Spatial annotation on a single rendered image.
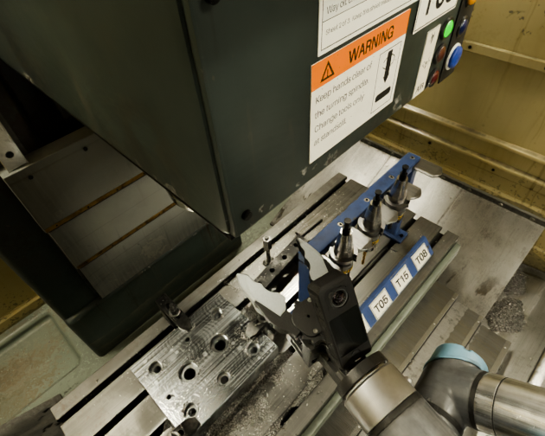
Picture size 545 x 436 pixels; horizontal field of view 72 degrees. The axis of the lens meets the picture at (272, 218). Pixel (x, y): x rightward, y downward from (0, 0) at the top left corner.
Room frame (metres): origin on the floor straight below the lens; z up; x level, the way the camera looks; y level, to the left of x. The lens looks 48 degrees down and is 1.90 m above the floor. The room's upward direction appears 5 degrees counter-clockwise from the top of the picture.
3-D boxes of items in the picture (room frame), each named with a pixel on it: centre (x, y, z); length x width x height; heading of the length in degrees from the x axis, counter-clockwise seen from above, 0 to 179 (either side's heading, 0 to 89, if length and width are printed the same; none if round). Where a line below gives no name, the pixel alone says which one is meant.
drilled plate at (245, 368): (0.38, 0.20, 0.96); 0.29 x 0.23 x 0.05; 132
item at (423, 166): (0.76, -0.44, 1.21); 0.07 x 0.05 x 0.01; 42
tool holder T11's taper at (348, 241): (0.50, -0.15, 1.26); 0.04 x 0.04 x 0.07
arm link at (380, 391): (0.13, -0.11, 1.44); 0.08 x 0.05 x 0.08; 121
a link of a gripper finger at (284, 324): (0.23, -0.01, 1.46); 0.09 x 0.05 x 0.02; 55
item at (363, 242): (0.53, -0.19, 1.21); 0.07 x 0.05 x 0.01; 42
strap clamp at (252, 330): (0.47, 0.04, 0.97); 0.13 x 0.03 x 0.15; 132
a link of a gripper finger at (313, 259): (0.31, -0.05, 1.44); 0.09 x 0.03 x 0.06; 6
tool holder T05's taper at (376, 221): (0.57, -0.23, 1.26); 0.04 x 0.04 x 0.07
